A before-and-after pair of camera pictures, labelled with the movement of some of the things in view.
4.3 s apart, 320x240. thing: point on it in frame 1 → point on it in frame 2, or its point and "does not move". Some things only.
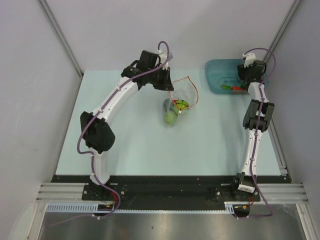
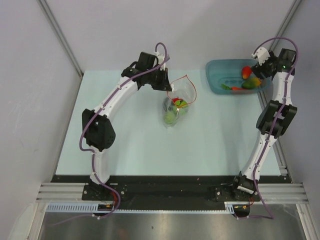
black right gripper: x=242 y=69 → x=257 y=69
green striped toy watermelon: x=181 y=104 does not move
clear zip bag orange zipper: x=183 y=94 does not move
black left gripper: x=166 y=84 does not move
